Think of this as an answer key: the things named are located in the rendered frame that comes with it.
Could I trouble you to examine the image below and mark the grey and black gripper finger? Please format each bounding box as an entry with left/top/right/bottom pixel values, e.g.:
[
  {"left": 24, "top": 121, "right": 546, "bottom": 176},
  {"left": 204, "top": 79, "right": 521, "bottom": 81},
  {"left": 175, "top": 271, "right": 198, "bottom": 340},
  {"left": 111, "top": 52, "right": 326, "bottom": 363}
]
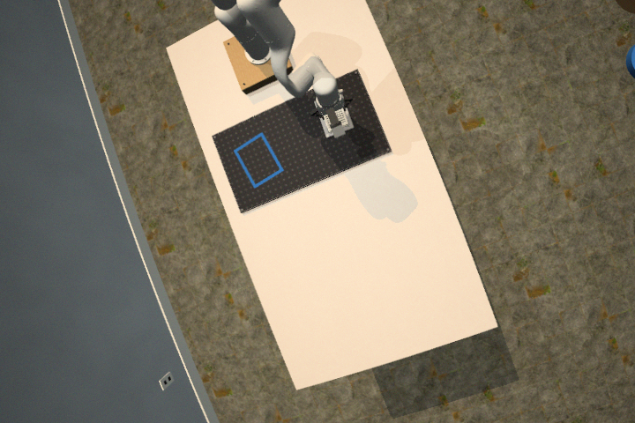
[
  {"left": 310, "top": 108, "right": 325, "bottom": 120},
  {"left": 343, "top": 96, "right": 353, "bottom": 112}
]

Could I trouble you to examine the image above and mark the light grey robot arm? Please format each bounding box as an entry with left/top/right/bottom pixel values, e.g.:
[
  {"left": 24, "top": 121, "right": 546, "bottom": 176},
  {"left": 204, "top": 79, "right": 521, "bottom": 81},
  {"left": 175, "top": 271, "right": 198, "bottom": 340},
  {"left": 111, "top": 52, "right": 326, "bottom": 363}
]
[{"left": 211, "top": 0, "right": 346, "bottom": 138}]

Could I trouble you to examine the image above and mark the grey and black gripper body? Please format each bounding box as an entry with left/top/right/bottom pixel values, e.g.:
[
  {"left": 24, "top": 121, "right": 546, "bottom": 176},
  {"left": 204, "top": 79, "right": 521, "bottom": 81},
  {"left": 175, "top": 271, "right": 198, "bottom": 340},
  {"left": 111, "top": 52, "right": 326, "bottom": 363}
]
[{"left": 316, "top": 94, "right": 345, "bottom": 115}]

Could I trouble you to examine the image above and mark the blue tape outline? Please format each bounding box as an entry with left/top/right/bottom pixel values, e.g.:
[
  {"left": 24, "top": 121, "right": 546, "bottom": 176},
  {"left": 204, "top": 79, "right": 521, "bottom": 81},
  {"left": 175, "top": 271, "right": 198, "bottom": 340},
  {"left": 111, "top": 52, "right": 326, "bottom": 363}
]
[{"left": 234, "top": 132, "right": 284, "bottom": 189}]

